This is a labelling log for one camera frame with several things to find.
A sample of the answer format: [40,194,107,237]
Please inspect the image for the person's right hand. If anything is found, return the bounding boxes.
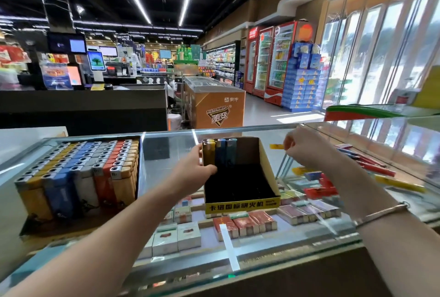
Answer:
[283,125,338,171]

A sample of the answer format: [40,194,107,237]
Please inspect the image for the person's left hand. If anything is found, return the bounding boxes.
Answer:
[165,145,218,198]

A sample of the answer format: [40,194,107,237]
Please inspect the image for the yellow plain lighter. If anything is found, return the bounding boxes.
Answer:
[203,140,217,168]

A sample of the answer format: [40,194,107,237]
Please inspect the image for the black yellow display box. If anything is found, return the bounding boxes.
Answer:
[201,137,281,215]

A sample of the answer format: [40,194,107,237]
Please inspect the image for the pile of blue yellow lighters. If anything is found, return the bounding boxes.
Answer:
[268,141,430,201]

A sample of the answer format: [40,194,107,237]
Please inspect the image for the row of tan lighters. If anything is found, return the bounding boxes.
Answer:
[110,140,140,205]

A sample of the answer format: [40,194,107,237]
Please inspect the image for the row of red brown lighters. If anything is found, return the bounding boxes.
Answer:
[91,140,128,206]

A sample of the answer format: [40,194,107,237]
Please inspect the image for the row of grey white lighters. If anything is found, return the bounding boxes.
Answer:
[71,141,114,210]

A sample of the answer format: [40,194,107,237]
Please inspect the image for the row of blue lighters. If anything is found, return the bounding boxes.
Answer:
[40,141,97,219]

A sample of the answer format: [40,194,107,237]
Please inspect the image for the blue yellow lighter display box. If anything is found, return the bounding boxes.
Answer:
[14,139,142,236]

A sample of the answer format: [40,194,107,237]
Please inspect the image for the row of yellow lighters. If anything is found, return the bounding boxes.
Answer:
[15,142,80,222]

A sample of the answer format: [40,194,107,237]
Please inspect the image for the person's left forearm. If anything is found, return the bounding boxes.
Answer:
[3,187,187,297]

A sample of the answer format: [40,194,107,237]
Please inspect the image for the person's right forearm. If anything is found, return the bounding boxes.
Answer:
[316,159,440,297]

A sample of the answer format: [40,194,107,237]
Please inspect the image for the glass display case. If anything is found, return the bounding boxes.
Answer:
[0,118,440,297]

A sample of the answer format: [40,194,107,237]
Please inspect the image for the stack of blue cartons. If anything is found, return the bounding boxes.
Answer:
[282,41,327,112]

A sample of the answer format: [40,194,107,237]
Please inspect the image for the red green container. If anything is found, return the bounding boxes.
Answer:
[324,104,420,121]

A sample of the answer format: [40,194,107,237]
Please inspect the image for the brown cardboard carton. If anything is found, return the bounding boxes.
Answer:
[184,77,246,129]

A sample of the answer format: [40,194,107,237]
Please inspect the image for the red drink fridge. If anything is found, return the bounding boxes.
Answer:
[253,25,276,98]
[264,20,298,106]
[245,27,261,93]

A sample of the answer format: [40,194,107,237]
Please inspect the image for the glass entrance doors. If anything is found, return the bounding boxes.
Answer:
[322,0,440,164]

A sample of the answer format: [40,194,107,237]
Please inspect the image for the orange round sign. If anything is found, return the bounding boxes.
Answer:
[296,22,315,42]

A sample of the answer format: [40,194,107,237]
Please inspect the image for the open refrigerated chiller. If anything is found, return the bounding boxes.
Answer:
[204,41,242,86]

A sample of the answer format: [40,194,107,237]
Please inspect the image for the black checkout counter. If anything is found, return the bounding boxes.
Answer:
[0,87,168,135]

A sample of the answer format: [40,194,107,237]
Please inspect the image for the yellow signboard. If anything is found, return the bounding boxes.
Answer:
[412,65,440,110]

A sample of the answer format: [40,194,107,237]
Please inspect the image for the small checkout screen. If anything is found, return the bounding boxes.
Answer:
[87,50,107,72]

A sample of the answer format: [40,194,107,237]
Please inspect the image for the blue poster screen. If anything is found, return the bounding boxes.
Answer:
[41,62,73,90]

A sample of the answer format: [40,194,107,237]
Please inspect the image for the black checkout monitor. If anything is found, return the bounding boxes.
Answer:
[47,31,88,55]

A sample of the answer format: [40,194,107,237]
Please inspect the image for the silver bracelet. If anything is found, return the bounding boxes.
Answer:
[352,202,410,227]

